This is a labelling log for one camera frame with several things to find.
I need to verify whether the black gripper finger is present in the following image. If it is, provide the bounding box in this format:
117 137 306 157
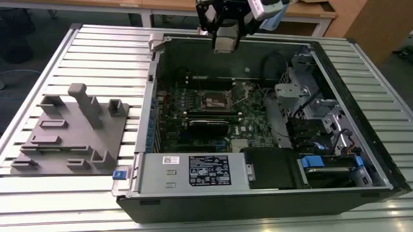
211 20 226 52
234 20 242 53

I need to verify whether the silver CPU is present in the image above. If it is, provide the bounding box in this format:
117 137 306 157
214 35 235 54

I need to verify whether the metal socket cover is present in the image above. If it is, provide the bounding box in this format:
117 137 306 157
224 81 251 109

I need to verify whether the CPU socket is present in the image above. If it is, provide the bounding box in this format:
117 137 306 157
199 89 235 112

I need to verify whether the black RAM slot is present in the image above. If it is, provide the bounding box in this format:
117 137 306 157
187 115 242 121
187 110 242 116

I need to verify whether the wooden desk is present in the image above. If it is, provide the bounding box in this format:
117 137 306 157
141 0 338 37
0 0 152 27

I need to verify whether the silver metal drive cage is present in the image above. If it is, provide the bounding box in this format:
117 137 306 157
274 54 323 116

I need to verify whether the green motherboard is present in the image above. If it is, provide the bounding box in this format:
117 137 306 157
153 79 282 154

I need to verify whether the black graphics card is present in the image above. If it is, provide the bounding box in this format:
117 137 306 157
188 118 230 138

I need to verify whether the small silver heatsink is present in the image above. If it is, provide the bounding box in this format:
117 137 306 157
230 139 251 148

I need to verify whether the wooden cabinet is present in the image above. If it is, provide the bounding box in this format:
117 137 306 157
323 0 413 66

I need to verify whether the black disk bay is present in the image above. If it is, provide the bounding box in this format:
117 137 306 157
284 118 326 148

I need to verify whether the blue disk carrier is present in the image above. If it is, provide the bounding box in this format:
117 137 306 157
299 155 363 174

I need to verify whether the silver power supply unit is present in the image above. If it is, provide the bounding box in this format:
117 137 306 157
128 152 251 194

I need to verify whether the grey parts rack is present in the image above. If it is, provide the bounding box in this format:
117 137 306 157
9 83 131 175

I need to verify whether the black office chair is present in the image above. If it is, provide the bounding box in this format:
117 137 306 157
0 14 36 65

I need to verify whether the black PC case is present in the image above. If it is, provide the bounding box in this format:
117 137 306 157
111 32 413 224

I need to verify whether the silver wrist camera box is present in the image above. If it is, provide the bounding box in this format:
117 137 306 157
204 4 220 23

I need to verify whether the thick black cable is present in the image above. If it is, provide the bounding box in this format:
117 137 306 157
262 52 288 82

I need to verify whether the grey case hinge handle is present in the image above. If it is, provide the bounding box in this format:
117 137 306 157
148 33 166 53

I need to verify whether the thin black cable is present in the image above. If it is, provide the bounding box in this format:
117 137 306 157
291 88 322 119

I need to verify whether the grey flat ribbon cable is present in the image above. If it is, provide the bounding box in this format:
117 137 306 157
263 96 291 148

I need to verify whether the blue floor cable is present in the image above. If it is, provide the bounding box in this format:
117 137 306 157
0 69 43 101

